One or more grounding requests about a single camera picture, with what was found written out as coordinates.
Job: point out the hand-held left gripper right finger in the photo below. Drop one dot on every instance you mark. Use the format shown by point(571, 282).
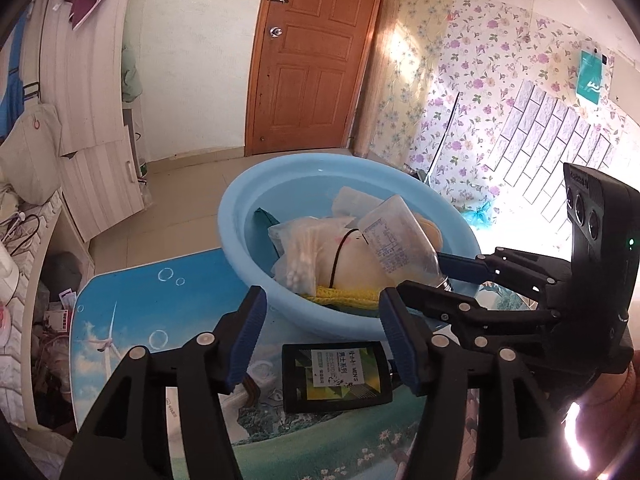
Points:
point(397, 340)

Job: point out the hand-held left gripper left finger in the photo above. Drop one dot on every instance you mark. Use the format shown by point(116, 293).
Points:
point(250, 330)

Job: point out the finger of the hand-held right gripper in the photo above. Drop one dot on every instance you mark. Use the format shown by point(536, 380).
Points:
point(450, 302)
point(460, 266)

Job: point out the black box with green label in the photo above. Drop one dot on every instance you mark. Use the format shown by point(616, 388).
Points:
point(300, 375)

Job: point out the yellow mesh cloth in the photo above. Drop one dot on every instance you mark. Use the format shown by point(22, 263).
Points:
point(345, 296)

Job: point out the cream plush toy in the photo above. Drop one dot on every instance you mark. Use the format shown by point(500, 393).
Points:
point(360, 260)

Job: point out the blue plastic basin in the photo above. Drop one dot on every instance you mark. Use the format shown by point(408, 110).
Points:
point(240, 210)

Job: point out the printed desktop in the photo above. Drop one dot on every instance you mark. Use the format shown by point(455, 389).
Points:
point(150, 300)

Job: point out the person's right hand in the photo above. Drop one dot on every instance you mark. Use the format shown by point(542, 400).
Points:
point(615, 405)

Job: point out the blue plastic bag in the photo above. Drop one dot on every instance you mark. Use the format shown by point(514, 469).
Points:
point(477, 215)

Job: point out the white plastic packet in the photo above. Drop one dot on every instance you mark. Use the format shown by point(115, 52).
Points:
point(262, 385)

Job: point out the bag of cotton swabs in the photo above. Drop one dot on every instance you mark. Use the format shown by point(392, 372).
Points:
point(300, 255)

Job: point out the dark green item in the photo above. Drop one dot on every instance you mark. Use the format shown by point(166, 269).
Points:
point(264, 220)

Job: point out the clear plastic bag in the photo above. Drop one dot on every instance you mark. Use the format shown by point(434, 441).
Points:
point(350, 202)

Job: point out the teal paper bag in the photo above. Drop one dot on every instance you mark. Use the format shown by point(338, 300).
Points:
point(592, 80)

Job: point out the low white cabinet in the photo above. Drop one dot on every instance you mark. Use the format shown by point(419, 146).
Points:
point(27, 310)

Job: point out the brown wooden door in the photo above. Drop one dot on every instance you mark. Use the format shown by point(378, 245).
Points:
point(300, 85)

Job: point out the white electric kettle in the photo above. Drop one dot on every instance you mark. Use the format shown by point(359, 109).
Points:
point(7, 275)

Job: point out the grey tote bag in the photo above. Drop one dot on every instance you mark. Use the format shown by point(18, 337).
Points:
point(30, 155)

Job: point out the green cloth bundle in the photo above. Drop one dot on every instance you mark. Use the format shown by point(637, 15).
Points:
point(131, 75)

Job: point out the white wooden wardrobe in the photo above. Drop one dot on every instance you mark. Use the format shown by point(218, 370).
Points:
point(90, 85)

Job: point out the metal door knob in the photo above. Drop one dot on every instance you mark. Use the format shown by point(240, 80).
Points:
point(275, 32)

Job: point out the blue apron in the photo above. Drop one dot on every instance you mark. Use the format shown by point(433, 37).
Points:
point(12, 90)

